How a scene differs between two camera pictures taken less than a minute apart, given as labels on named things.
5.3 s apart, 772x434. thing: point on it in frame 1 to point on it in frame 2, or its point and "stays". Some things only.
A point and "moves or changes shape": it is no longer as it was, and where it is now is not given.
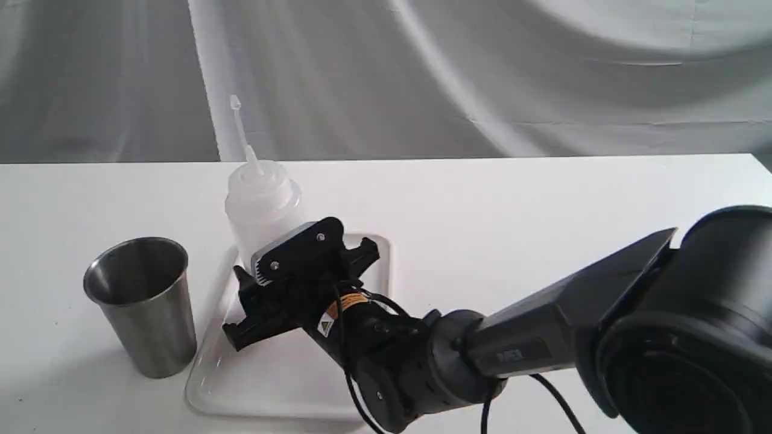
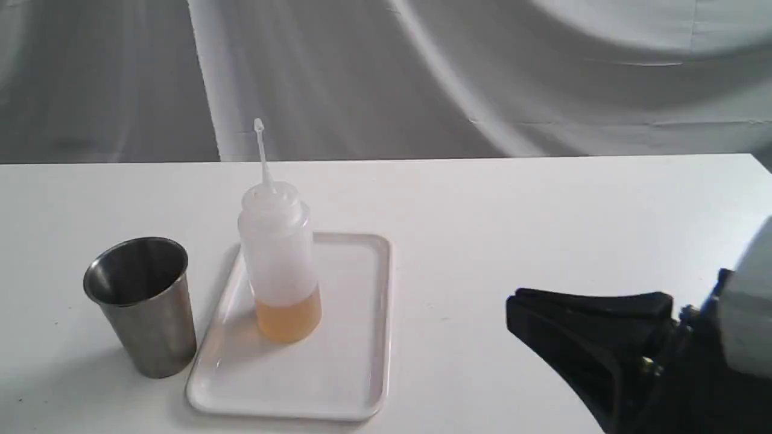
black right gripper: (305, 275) to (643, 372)
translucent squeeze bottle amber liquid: (260, 207) moves or changes shape
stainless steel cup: (144, 285) stays
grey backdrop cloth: (151, 81) stays
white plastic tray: (290, 378) stays
